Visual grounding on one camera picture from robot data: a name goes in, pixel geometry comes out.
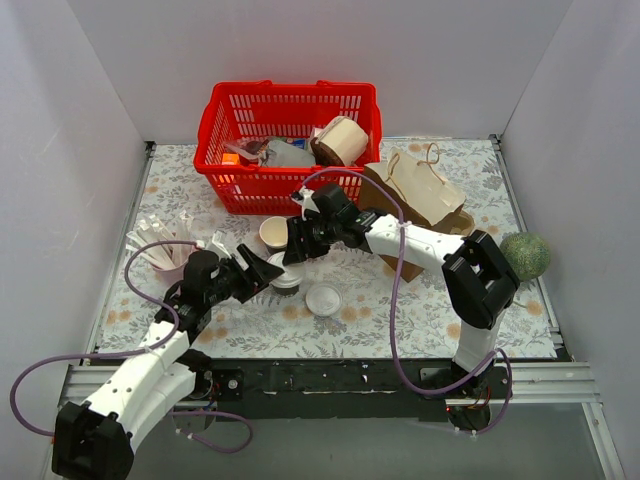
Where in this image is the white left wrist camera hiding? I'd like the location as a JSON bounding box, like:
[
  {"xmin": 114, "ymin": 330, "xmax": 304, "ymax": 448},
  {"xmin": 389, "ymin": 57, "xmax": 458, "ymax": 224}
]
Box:
[{"xmin": 196, "ymin": 230, "xmax": 232, "ymax": 260}]

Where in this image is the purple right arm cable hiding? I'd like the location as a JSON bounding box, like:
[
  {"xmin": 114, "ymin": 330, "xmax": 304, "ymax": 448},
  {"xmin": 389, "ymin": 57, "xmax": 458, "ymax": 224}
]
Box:
[{"xmin": 294, "ymin": 167, "xmax": 514, "ymax": 434}]

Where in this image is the black paper coffee cup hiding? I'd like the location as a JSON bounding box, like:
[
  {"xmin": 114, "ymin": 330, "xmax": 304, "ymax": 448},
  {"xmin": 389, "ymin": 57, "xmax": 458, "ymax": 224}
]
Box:
[{"xmin": 271, "ymin": 281, "xmax": 301, "ymax": 297}]

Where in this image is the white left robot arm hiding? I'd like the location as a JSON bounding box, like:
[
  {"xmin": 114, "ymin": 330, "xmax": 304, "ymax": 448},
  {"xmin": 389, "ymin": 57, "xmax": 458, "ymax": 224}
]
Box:
[{"xmin": 52, "ymin": 245, "xmax": 284, "ymax": 479}]

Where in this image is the orange snack box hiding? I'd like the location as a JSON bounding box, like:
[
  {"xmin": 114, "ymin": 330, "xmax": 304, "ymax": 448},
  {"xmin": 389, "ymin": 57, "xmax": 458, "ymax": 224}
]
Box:
[{"xmin": 221, "ymin": 152, "xmax": 242, "ymax": 166}]

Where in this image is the brown cardboard cup carrier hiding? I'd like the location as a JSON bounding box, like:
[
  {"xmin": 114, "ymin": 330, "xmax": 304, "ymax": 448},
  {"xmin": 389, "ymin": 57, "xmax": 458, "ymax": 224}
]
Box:
[{"xmin": 445, "ymin": 210, "xmax": 475, "ymax": 236}]

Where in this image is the brown paper bag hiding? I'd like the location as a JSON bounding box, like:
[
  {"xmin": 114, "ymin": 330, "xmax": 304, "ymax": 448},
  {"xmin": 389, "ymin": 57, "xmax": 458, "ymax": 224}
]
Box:
[{"xmin": 359, "ymin": 142, "xmax": 468, "ymax": 284}]

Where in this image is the clear plastic snack packet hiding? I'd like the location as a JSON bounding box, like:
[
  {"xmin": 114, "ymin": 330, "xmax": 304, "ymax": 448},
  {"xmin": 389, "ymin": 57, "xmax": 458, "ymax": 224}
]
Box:
[{"xmin": 224, "ymin": 140, "xmax": 268, "ymax": 165}]

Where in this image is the white plastic cup lid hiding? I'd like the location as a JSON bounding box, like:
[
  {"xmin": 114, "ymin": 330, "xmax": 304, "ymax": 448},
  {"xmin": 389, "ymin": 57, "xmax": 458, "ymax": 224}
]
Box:
[{"xmin": 305, "ymin": 283, "xmax": 342, "ymax": 317}]

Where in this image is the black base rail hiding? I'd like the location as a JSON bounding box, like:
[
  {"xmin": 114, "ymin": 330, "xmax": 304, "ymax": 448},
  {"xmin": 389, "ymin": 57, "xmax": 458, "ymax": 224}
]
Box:
[{"xmin": 64, "ymin": 355, "xmax": 596, "ymax": 421}]

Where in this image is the grey crumpled pouch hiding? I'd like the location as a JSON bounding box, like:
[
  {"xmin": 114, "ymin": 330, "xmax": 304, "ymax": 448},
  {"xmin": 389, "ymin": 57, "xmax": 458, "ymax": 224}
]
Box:
[{"xmin": 262, "ymin": 139, "xmax": 316, "ymax": 168}]

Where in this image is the red plastic shopping basket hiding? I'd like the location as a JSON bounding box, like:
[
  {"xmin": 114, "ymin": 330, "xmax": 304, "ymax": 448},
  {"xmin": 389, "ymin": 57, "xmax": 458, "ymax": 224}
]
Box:
[{"xmin": 194, "ymin": 80, "xmax": 382, "ymax": 216}]

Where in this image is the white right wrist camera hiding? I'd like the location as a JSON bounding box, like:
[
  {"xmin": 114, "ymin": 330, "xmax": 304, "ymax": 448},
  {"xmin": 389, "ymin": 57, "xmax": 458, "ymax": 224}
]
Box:
[{"xmin": 290, "ymin": 186, "xmax": 320, "ymax": 220}]

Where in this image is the pink cup of straws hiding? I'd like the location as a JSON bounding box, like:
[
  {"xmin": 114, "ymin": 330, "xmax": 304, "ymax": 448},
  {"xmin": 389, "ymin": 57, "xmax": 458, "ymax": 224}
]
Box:
[{"xmin": 126, "ymin": 211, "xmax": 198, "ymax": 285}]

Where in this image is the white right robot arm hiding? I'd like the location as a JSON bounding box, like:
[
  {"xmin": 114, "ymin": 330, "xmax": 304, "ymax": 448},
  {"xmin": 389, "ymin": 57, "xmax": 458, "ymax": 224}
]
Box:
[{"xmin": 283, "ymin": 184, "xmax": 520, "ymax": 398}]

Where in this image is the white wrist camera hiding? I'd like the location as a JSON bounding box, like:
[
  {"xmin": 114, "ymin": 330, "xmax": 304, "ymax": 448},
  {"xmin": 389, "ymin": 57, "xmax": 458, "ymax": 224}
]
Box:
[
  {"xmin": 196, "ymin": 230, "xmax": 232, "ymax": 260},
  {"xmin": 290, "ymin": 186, "xmax": 320, "ymax": 220}
]

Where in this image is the green melon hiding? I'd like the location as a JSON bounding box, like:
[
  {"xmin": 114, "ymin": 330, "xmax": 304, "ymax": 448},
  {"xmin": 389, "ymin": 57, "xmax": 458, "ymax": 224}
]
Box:
[{"xmin": 500, "ymin": 232, "xmax": 551, "ymax": 282}]

